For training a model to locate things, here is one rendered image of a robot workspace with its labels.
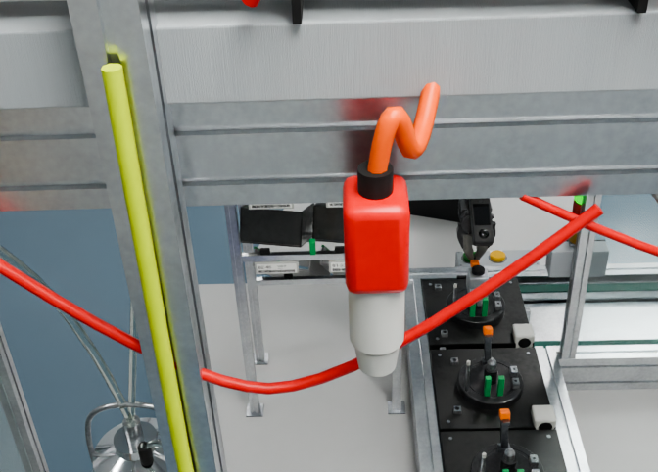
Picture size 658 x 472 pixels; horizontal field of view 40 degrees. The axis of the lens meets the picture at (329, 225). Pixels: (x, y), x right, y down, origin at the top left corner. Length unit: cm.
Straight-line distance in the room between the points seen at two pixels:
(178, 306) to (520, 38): 33
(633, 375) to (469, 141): 156
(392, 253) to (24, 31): 29
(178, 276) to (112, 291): 324
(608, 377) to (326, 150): 158
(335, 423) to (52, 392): 169
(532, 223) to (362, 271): 209
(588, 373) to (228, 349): 87
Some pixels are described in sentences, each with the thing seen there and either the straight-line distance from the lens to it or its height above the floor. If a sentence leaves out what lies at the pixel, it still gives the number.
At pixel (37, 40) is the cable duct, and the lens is 67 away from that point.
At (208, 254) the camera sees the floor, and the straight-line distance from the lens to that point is 405.
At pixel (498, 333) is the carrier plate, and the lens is 215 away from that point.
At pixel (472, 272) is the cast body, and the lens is 212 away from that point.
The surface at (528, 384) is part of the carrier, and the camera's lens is 204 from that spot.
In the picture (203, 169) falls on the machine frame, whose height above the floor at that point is 204.
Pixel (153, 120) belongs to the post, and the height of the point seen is 211.
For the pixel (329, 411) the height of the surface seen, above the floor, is 86.
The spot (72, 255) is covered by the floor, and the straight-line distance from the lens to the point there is 421.
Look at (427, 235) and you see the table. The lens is 262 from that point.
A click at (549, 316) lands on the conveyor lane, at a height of 92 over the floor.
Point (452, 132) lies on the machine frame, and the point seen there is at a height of 206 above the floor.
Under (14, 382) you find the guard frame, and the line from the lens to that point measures 160.
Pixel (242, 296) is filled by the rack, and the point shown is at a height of 121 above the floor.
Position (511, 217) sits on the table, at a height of 86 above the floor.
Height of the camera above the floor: 240
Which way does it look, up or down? 35 degrees down
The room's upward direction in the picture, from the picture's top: 3 degrees counter-clockwise
